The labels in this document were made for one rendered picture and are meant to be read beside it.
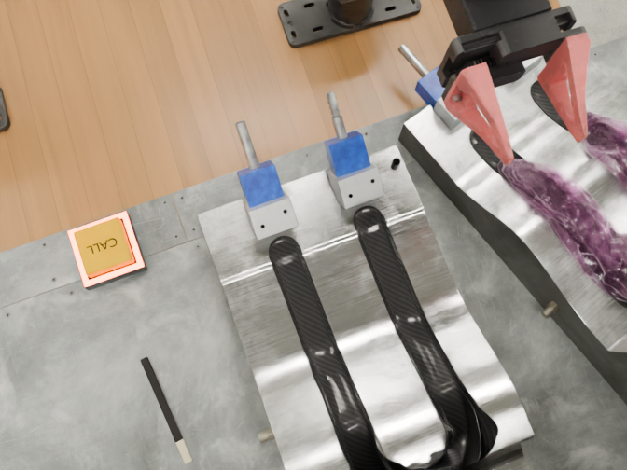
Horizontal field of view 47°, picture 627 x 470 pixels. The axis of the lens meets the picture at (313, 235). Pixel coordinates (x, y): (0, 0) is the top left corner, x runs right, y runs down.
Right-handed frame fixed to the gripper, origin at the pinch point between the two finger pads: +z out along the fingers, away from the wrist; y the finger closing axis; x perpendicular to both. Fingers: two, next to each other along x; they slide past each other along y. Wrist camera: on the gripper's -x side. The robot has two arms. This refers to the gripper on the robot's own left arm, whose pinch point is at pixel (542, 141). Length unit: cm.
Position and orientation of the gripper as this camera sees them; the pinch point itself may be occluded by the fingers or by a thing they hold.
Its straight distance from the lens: 60.7
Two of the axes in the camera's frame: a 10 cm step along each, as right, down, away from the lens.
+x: -0.4, 2.2, 9.7
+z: 3.1, 9.3, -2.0
